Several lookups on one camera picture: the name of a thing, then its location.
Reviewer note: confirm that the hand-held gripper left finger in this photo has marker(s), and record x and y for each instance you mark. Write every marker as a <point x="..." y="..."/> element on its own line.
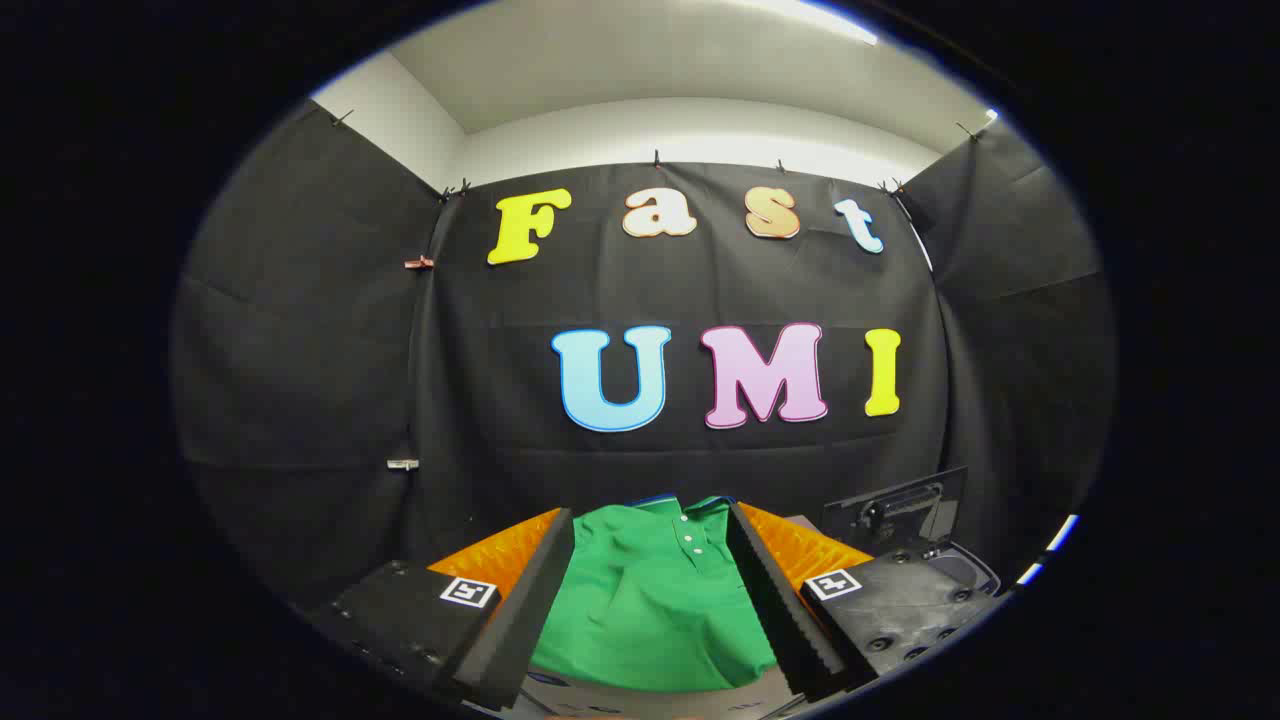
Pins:
<point x="540" y="590"/>

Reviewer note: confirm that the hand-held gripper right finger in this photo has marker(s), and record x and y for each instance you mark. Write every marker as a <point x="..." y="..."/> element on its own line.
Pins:
<point x="765" y="590"/>

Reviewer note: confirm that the green polo shirt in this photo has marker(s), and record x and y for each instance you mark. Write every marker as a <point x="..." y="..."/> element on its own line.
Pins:
<point x="650" y="600"/>

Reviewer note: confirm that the silver clip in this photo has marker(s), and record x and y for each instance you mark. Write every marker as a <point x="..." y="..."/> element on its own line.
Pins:
<point x="402" y="464"/>

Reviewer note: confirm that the black backdrop cloth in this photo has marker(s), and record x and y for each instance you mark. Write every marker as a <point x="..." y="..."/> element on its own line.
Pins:
<point x="700" y="280"/>

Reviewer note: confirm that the copper clip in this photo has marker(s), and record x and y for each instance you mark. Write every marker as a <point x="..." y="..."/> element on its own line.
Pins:
<point x="419" y="262"/>

